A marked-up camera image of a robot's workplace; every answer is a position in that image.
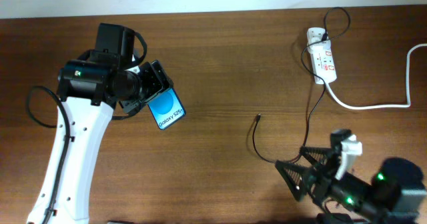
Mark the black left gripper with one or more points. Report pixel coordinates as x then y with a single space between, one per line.
159 79

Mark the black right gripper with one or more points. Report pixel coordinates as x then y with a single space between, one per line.
325 172

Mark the blue Galaxy smartphone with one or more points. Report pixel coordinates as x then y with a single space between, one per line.
167 109

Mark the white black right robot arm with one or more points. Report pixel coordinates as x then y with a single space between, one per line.
394 194

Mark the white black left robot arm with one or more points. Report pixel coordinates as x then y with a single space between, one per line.
89 89

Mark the white charger adapter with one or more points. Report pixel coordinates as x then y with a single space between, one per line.
315 42

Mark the white power strip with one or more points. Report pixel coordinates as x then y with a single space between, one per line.
322 63

